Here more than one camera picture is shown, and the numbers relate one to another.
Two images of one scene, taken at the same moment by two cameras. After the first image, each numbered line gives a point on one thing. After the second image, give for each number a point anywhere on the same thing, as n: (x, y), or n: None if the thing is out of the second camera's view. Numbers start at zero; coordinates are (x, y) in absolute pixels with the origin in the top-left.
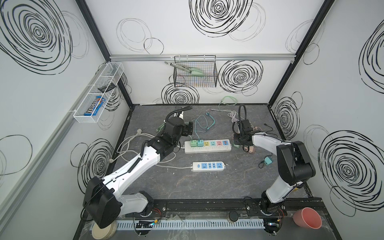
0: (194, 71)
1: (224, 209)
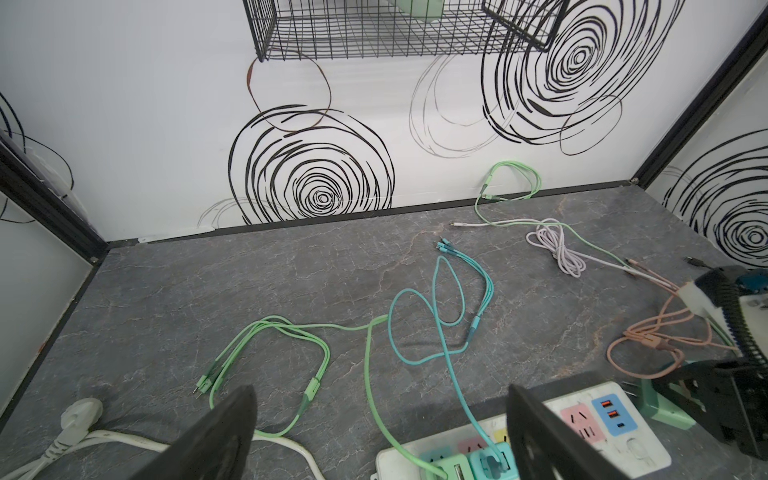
0: (423, 10)
1: None
